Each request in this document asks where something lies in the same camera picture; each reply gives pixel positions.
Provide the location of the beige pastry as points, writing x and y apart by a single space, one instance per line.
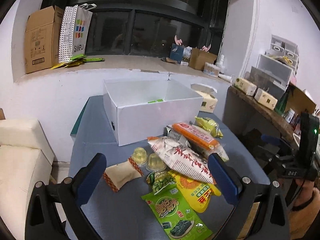
118 175

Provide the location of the wooden side shelf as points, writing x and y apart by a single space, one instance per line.
275 119

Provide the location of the silver foil snack bag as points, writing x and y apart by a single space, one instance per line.
170 132

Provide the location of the green seaweed snack bag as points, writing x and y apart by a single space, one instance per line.
175 215

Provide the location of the white spray bottle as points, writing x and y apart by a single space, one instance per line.
219 63

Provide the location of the green yellow sachets pile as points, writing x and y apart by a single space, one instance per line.
76 61

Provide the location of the open tissue pack on table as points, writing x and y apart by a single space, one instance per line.
209 94

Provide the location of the white plastic drawer unit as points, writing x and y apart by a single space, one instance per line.
276 67

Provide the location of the green peas snack packet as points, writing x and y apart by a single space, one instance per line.
159 181

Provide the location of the orange snack bar pack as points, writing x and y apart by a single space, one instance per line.
196 135

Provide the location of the tissue pack on shelf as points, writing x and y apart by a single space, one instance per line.
264 98
245 86

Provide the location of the jelly cup right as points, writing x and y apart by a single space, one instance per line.
155 163

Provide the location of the long white cracker pack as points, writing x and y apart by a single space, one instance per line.
219 150

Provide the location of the jelly cup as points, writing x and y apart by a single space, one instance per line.
155 163
140 156

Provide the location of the yellow sunflower snack bag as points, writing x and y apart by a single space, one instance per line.
196 193

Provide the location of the black window frame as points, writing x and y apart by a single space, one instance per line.
150 27

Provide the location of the person's right hand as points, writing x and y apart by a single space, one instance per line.
308 196

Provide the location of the white sofa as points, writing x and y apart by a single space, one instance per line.
26 158

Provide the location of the yellow green small snack bag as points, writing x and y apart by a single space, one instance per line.
209 125

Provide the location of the blue gift box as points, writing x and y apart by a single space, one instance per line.
180 54

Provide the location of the white red rice cracker bag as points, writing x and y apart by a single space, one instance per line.
181 159

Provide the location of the cotton swab container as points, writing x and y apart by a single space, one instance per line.
211 69

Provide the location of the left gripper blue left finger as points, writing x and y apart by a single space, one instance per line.
87 178

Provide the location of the jelly cup left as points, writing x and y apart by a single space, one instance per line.
140 156

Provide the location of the white storage box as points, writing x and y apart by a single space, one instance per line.
137 109

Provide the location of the brown cardboard box left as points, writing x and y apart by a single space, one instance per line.
41 43

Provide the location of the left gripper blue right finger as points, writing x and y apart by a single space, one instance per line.
226 178

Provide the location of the small brown cardboard box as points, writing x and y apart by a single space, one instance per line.
198 59

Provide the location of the white SANFU paper bag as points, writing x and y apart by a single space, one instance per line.
74 30

